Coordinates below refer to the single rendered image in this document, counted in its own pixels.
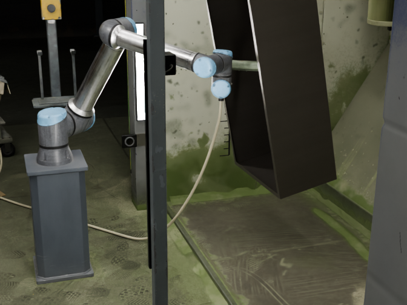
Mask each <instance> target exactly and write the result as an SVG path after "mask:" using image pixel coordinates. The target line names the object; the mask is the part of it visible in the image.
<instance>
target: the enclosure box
mask: <svg viewBox="0 0 407 305"><path fill-rule="evenodd" d="M205 2H206V5H207V12H208V18H209V22H210V29H211V35H212V39H213V45H214V49H215V50H216V49H220V50H229V51H232V53H233V60H237V61H257V66H258V71H242V70H232V76H231V83H232V85H231V93H230V94H229V95H228V96H227V97H225V98H224V105H225V112H226V116H227V122H228V129H229V132H230V139H231V145H232V149H233V156H234V162H235V164H236V165H237V166H238V167H239V168H241V169H242V170H243V171H245V172H246V173H247V174H248V175H250V176H251V177H252V178H253V179H254V180H256V181H257V182H259V183H260V184H261V185H262V186H264V187H265V188H266V189H267V190H269V191H270V192H271V193H273V194H274V195H275V196H276V197H277V198H279V199H283V198H285V197H289V196H291V195H294V194H297V193H300V192H302V191H306V190H308V189H311V188H314V187H316V186H319V185H322V184H325V183H328V182H331V181H333V180H336V179H337V175H336V164H335V158H334V148H333V138H332V132H331V121H330V115H329V105H328V95H327V89H326V78H325V67H324V61H323V51H322V41H321V35H320V24H319V14H318V8H317V0H205Z"/></svg>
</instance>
